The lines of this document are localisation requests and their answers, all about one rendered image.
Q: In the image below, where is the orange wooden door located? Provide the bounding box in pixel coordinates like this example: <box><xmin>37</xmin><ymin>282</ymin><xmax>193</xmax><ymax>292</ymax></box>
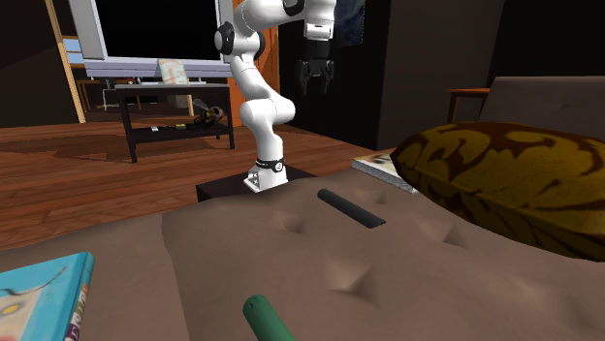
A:
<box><xmin>226</xmin><ymin>24</ymin><xmax>281</xmax><ymax>127</ymax></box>

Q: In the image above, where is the brown tufted sofa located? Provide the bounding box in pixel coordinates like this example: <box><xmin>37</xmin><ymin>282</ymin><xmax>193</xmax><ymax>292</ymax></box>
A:
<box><xmin>0</xmin><ymin>75</ymin><xmax>605</xmax><ymax>341</ymax></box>

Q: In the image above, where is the green cylinder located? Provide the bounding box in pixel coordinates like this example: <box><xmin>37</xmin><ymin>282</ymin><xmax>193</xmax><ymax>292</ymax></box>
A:
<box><xmin>241</xmin><ymin>294</ymin><xmax>297</xmax><ymax>341</ymax></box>

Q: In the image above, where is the black marker pen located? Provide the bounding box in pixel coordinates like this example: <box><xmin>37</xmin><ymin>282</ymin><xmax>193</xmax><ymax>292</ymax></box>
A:
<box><xmin>316</xmin><ymin>188</ymin><xmax>387</xmax><ymax>231</ymax></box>

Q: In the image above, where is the black television table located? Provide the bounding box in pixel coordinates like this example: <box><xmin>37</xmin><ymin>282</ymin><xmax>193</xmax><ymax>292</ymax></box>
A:
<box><xmin>114</xmin><ymin>81</ymin><xmax>237</xmax><ymax>165</ymax></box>

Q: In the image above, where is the grey framed television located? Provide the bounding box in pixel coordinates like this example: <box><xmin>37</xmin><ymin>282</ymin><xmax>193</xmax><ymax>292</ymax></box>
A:
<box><xmin>67</xmin><ymin>0</ymin><xmax>236</xmax><ymax>79</ymax></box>

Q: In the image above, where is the light wooden ladder shelf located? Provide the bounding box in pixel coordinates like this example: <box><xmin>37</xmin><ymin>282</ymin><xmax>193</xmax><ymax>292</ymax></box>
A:
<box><xmin>44</xmin><ymin>0</ymin><xmax>103</xmax><ymax>125</ymax></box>

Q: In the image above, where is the light blue book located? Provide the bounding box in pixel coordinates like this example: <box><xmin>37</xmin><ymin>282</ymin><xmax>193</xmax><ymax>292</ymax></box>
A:
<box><xmin>0</xmin><ymin>251</ymin><xmax>96</xmax><ymax>341</ymax></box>

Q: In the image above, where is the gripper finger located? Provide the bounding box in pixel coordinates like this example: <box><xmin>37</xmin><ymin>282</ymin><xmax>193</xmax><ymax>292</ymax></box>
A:
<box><xmin>319</xmin><ymin>59</ymin><xmax>335</xmax><ymax>95</ymax></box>
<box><xmin>296</xmin><ymin>59</ymin><xmax>314</xmax><ymax>96</ymax></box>

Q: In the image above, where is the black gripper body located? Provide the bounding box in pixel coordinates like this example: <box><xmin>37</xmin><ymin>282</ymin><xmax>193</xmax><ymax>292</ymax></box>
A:
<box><xmin>302</xmin><ymin>40</ymin><xmax>334</xmax><ymax>67</ymax></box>

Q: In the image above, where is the dark wall picture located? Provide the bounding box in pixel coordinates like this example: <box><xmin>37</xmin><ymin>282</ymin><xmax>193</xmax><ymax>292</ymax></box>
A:
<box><xmin>334</xmin><ymin>0</ymin><xmax>366</xmax><ymax>48</ymax></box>

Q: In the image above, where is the yellow brown patterned cushion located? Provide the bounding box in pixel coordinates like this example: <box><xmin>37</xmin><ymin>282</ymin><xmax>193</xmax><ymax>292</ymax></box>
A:
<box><xmin>389</xmin><ymin>121</ymin><xmax>605</xmax><ymax>264</ymax></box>

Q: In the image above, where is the pale thick book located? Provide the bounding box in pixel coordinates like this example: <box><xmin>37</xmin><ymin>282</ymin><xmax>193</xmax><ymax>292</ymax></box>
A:
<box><xmin>351</xmin><ymin>149</ymin><xmax>420</xmax><ymax>196</ymax></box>

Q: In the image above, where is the brown wooden side table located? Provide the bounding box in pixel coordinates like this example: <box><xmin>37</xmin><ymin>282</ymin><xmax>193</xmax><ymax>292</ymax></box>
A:
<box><xmin>446</xmin><ymin>87</ymin><xmax>493</xmax><ymax>125</ymax></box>

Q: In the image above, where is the dark robot stand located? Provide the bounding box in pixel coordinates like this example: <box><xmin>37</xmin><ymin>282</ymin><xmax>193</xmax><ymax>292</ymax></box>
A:
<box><xmin>196</xmin><ymin>165</ymin><xmax>318</xmax><ymax>202</ymax></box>

